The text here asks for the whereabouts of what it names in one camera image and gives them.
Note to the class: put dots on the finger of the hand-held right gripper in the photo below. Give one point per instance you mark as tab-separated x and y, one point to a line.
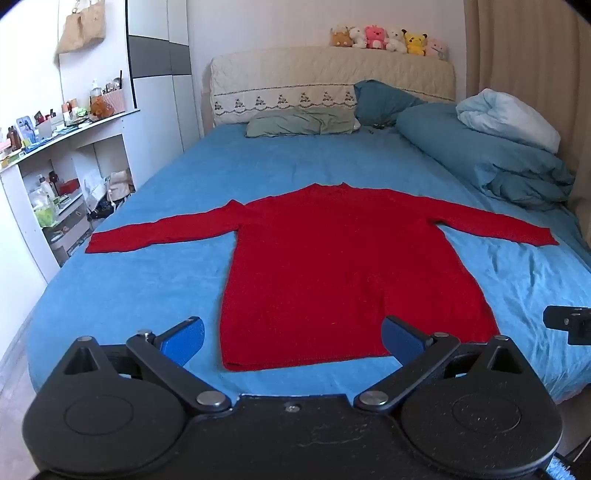
570	321

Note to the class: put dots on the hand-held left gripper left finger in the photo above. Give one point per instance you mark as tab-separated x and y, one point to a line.
187	339

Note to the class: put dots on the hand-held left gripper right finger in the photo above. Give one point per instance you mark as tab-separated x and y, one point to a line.
399	339

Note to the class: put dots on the red knit sweater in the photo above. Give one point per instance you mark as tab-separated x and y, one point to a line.
341	267

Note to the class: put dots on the bed with blue sheet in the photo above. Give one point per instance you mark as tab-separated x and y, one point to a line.
184	184

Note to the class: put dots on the beige cloth bag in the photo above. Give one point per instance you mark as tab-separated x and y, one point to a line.
121	183

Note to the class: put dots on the dark blue duvet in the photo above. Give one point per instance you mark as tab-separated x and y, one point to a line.
485	152

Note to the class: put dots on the red box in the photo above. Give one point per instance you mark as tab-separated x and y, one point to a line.
69	186

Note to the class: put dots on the white plastic bottle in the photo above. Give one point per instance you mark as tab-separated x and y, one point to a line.
44	189

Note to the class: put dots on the light blue blanket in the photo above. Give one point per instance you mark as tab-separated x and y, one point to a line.
508	115

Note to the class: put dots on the green pillow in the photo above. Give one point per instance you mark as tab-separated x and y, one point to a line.
300	122

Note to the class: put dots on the dark blue pillow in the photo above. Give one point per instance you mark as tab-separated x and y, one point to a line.
378	101

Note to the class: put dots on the white shelf unit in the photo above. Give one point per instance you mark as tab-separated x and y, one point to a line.
27	161

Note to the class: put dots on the orange bear jar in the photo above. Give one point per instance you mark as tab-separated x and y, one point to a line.
99	107

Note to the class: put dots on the pink striped box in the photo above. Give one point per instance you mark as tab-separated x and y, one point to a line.
114	100

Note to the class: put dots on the brown bottle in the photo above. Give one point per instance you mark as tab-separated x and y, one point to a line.
14	137

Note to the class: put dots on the beige curtain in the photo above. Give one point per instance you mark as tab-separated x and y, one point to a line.
531	55

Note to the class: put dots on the white and grey wardrobe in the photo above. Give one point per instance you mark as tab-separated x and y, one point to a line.
161	69

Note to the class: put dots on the beige quilted headboard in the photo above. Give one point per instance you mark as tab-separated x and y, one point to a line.
300	78

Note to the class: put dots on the row of plush toys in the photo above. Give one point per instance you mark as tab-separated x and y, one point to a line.
388	39

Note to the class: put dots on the beige tote bag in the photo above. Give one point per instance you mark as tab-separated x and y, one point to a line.
83	27

